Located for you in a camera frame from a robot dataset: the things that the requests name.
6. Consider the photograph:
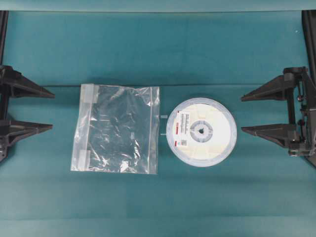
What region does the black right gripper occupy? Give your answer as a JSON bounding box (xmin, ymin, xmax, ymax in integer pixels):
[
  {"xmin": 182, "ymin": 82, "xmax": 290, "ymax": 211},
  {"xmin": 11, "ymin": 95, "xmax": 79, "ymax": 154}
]
[{"xmin": 241, "ymin": 67, "xmax": 316, "ymax": 158}]

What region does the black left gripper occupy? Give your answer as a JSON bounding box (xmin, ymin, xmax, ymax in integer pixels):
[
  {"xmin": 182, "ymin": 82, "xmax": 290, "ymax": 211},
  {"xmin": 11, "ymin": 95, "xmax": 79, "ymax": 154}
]
[{"xmin": 0, "ymin": 65, "xmax": 55, "ymax": 163}]

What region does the white component reel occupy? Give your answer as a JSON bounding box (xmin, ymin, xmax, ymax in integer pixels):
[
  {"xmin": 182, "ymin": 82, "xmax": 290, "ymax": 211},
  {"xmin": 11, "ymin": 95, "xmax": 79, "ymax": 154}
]
[{"xmin": 166, "ymin": 98, "xmax": 237, "ymax": 167}]

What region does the clear plastic zip bag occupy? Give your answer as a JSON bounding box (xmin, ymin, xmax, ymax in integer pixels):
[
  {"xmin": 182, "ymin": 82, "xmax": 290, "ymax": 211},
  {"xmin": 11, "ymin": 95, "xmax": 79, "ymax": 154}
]
[{"xmin": 71, "ymin": 84, "xmax": 160, "ymax": 174}]

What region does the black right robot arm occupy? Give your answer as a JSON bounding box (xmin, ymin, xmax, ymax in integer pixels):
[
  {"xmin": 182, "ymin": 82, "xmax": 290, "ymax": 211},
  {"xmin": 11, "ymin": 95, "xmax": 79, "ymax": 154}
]
[{"xmin": 241, "ymin": 10, "xmax": 316, "ymax": 163}]

